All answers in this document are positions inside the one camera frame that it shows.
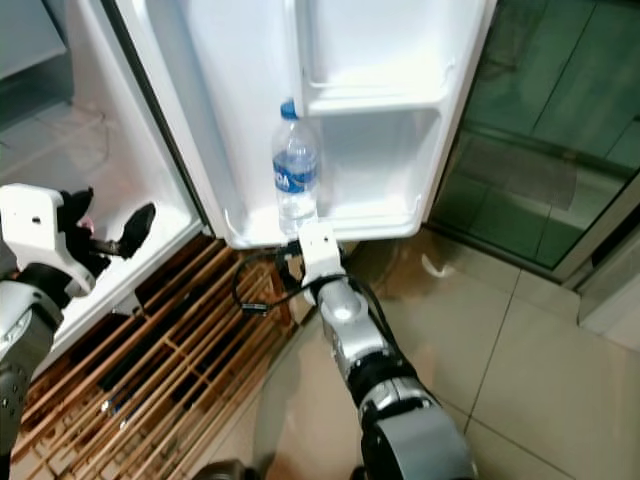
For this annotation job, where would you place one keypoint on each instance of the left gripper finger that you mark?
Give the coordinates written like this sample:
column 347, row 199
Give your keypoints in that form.
column 138, row 228

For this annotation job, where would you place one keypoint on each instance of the clear water bottle blue cap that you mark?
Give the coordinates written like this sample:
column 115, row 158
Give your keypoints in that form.
column 295, row 175

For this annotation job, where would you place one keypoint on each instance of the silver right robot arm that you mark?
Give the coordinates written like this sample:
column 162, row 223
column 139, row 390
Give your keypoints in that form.
column 350, row 335

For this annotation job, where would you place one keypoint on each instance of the grey fridge door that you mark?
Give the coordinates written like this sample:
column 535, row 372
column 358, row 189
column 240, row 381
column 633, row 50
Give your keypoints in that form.
column 240, row 100

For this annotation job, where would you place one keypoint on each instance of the grey fridge drawer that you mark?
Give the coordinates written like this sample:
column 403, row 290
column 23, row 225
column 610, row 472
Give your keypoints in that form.
column 25, row 35

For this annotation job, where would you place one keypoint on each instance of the wooden slatted rack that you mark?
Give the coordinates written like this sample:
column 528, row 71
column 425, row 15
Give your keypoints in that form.
column 160, row 350

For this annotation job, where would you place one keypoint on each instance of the green glass door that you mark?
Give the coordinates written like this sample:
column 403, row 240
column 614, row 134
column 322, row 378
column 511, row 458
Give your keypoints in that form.
column 550, row 120

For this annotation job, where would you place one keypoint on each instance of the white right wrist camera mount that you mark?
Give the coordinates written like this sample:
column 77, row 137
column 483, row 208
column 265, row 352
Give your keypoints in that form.
column 320, row 250

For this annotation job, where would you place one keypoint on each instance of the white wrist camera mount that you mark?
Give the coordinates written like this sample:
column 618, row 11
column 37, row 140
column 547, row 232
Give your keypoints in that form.
column 30, row 225
column 320, row 250

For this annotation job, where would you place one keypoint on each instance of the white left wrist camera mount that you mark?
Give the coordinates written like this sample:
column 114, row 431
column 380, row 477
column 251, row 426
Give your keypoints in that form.
column 30, row 225

